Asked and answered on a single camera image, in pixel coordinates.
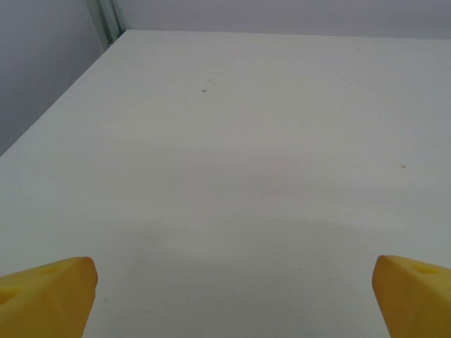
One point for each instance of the aluminium frame corner post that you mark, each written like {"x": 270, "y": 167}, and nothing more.
{"x": 109, "y": 17}

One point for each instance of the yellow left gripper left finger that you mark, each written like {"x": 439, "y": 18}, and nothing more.
{"x": 46, "y": 303}

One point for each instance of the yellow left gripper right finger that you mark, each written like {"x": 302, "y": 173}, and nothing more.
{"x": 415, "y": 303}

